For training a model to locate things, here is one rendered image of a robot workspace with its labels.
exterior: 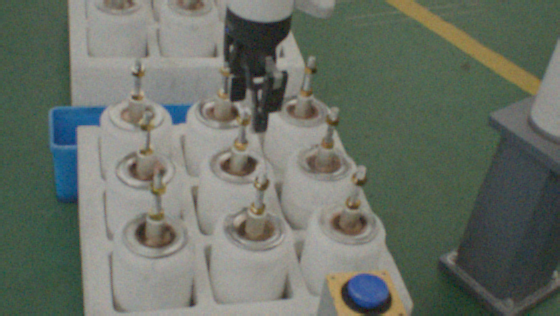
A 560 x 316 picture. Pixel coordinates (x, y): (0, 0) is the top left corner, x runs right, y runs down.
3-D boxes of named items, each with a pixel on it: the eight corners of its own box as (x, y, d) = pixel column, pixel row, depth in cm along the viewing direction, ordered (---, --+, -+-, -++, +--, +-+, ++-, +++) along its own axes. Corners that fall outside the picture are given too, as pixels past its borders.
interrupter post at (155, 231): (141, 240, 98) (142, 219, 96) (149, 227, 99) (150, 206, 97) (160, 246, 97) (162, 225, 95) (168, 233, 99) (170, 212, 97)
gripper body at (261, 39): (215, -16, 96) (210, 55, 102) (244, 22, 90) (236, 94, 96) (276, -22, 99) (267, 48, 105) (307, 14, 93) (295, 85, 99)
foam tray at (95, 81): (253, 38, 186) (263, -37, 175) (291, 148, 156) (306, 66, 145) (70, 37, 176) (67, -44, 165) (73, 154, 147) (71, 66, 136)
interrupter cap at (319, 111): (265, 106, 122) (266, 102, 122) (306, 93, 126) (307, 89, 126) (297, 134, 118) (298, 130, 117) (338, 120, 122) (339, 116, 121)
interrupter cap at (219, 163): (275, 161, 112) (275, 157, 112) (253, 193, 107) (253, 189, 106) (223, 143, 114) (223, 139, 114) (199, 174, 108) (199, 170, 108)
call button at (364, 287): (377, 283, 88) (381, 269, 87) (390, 312, 86) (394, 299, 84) (341, 286, 87) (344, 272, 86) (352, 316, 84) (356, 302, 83)
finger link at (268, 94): (264, 70, 93) (254, 105, 98) (270, 82, 92) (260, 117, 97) (286, 67, 94) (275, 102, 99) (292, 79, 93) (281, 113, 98)
